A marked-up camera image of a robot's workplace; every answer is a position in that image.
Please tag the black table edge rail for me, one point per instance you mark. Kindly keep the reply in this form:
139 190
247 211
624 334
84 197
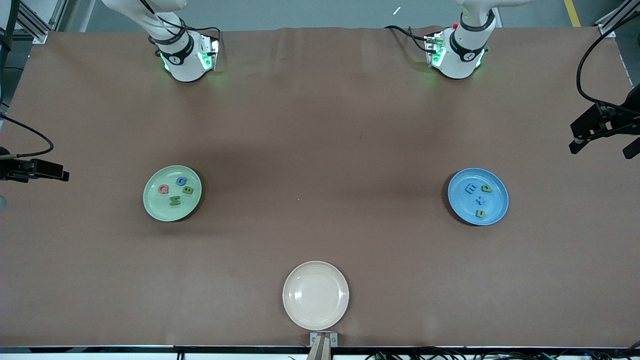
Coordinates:
100 348

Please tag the green letter B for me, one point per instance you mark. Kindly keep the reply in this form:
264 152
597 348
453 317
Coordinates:
188 190

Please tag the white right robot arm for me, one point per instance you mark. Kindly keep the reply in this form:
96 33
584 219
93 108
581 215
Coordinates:
185 65

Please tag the beige plate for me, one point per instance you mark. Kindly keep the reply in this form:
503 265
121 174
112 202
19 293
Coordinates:
315 295

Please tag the blue letter t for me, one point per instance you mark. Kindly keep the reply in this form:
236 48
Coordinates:
480 201

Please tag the brown table cover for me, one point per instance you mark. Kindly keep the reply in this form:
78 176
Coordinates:
320 125

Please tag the aluminium frame post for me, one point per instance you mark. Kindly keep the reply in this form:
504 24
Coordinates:
606 30
59 12
37 35

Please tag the blue plate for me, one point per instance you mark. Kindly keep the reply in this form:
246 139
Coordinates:
460 205

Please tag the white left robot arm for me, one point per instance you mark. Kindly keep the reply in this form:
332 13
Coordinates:
462 55

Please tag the blue letter G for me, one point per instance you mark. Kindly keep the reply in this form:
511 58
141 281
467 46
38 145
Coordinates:
178 181

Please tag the grey mount bracket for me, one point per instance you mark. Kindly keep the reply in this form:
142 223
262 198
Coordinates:
314 339

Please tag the green plate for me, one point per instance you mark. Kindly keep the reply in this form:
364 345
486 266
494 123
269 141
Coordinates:
155 202

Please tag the tan wooden strip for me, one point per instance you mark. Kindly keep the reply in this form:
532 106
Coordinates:
320 351

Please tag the pink letter Q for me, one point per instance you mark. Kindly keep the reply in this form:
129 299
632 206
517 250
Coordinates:
160 189

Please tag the green letter N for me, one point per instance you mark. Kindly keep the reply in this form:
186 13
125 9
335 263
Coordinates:
175 201

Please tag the yellow floor tape strip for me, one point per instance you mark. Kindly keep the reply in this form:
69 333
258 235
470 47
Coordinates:
568 11

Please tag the silver arm base connector box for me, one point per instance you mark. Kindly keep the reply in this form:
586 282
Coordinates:
434 50
209 54

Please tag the blue letter m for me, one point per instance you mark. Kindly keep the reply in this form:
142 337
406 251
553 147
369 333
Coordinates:
470 189

